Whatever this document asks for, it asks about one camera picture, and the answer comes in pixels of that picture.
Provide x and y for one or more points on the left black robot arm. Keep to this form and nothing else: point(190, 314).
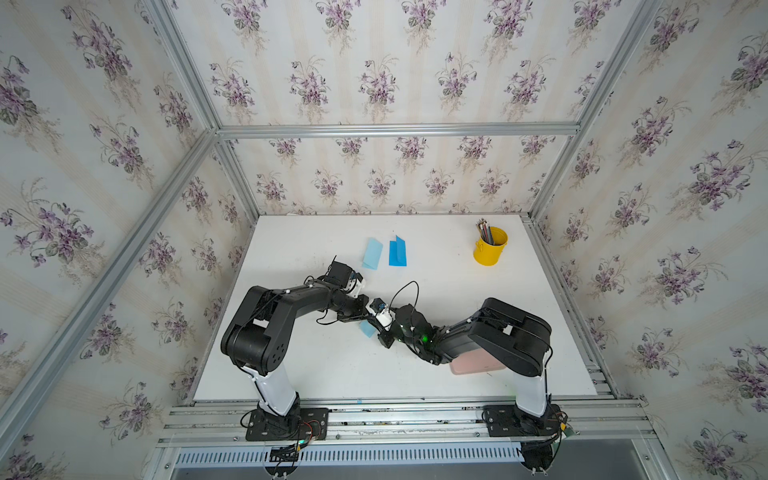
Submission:
point(257, 338)

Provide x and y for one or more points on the bright blue square paper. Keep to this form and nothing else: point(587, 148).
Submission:
point(397, 252)

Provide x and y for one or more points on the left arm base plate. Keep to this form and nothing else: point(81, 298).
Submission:
point(304, 424)

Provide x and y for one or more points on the white vented cable duct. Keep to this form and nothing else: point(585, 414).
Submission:
point(353, 455)

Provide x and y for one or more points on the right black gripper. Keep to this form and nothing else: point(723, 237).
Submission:
point(382, 339)

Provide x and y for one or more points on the yellow pencil cup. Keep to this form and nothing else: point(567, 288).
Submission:
point(489, 253)

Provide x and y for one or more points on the light blue front paper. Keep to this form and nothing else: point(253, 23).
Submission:
point(367, 329)

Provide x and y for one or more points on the pink eraser case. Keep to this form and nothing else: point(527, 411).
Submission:
point(475, 362)

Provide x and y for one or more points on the aluminium front rail frame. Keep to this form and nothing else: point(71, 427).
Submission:
point(601, 421)

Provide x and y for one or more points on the light blue paper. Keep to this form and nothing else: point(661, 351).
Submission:
point(367, 329)
point(372, 255)

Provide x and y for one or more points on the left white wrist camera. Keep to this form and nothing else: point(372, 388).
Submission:
point(355, 285)

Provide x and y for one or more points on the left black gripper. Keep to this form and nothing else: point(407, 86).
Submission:
point(359, 311)

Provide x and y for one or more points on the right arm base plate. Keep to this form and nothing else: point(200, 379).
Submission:
point(511, 421)

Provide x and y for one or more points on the colored pencils bundle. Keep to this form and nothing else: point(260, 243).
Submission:
point(485, 232)

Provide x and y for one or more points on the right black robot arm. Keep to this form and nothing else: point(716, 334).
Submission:
point(519, 340)

